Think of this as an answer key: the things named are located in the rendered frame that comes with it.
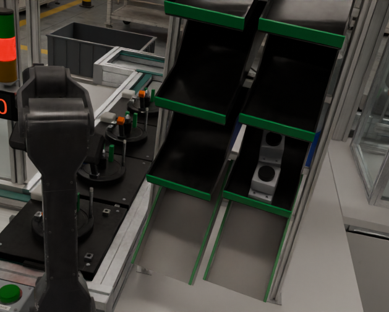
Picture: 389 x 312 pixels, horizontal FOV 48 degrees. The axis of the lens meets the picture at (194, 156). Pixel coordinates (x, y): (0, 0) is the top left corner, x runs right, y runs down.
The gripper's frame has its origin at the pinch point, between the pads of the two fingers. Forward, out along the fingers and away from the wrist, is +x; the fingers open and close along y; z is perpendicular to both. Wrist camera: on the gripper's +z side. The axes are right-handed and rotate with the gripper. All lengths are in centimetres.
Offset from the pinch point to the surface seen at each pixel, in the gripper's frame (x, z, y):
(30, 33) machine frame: 77, 75, 61
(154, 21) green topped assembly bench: 400, 326, 90
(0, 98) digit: 2.0, 9.9, 19.0
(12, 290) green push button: 0.9, -29.4, 1.5
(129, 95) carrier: 68, 49, 8
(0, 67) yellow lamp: -3.5, 14.9, 18.5
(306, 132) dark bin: -22, 4, -46
